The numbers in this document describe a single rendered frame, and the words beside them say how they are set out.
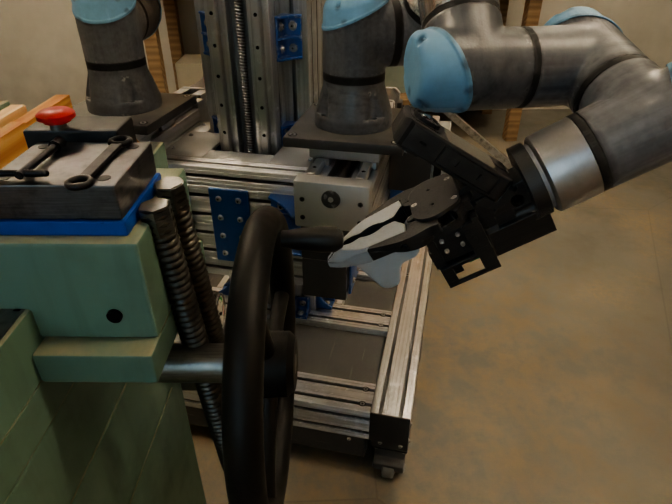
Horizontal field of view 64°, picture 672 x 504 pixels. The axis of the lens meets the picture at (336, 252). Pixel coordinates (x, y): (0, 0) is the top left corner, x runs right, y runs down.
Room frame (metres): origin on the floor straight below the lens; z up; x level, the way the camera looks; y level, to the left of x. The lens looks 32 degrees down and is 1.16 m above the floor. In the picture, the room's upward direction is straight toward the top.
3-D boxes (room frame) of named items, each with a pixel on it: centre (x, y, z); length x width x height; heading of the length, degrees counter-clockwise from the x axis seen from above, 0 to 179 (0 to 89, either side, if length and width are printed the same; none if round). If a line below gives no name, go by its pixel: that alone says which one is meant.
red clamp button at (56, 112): (0.43, 0.23, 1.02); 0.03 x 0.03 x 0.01
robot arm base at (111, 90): (1.13, 0.45, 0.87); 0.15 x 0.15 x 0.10
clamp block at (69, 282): (0.40, 0.21, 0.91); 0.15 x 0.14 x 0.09; 179
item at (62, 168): (0.40, 0.21, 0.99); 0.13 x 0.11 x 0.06; 179
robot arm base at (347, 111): (1.03, -0.03, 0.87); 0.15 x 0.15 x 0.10
